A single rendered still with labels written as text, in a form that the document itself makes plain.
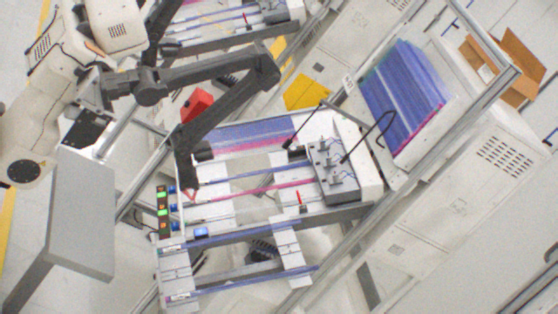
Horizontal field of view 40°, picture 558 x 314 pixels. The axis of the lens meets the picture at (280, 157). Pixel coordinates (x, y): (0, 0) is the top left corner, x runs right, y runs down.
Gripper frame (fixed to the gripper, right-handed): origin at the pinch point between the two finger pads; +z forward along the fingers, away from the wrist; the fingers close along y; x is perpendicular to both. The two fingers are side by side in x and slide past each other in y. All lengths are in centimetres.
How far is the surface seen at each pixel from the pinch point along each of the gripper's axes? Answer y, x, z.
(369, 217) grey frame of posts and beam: -3, -61, 22
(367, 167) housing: 13, -65, 12
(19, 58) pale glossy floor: 203, 91, 36
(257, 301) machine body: 1, -16, 58
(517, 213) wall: 87, -167, 122
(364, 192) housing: 2, -61, 14
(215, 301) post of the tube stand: -23.2, -1.5, 27.7
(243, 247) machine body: 28, -15, 53
